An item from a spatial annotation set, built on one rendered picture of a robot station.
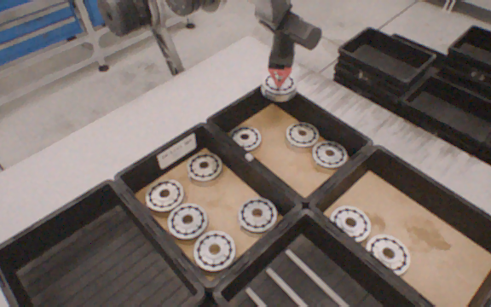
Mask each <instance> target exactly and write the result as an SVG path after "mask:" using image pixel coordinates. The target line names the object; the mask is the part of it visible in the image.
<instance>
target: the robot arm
mask: <svg viewBox="0 0 491 307"><path fill-rule="evenodd" d="M290 1H291V0H255V2H256V8H255V11H256V13H255V16H256V18H257V19H258V20H259V22H258V23H259V24H260V25H261V26H262V27H263V28H264V29H265V30H266V31H268V32H271V33H273V34H274V35H273V39H272V45H271V49H270V51H269V59H268V65H267V70H268V72H269V74H270V76H271V78H272V79H273V81H274V84H275V86H276V87H281V85H283V83H284V82H285V81H286V79H287V78H288V77H289V75H290V74H291V73H292V65H293V60H294V55H295V43H296V44H298V45H300V46H302V47H304V48H305V49H308V50H313V49H314V48H315V47H316V46H317V45H318V43H319V42H320V40H321V35H322V30H321V29H320V28H319V27H317V26H314V25H312V24H310V23H308V22H307V21H304V20H303V18H302V17H300V16H298V15H297V14H295V13H293V12H291V9H292V5H291V3H290ZM274 72H277V75H278V76H283V75H284V74H285V75H284V76H283V78H282V79H281V81H280V82H278V81H277V78H276V76H275V74H274Z"/></svg>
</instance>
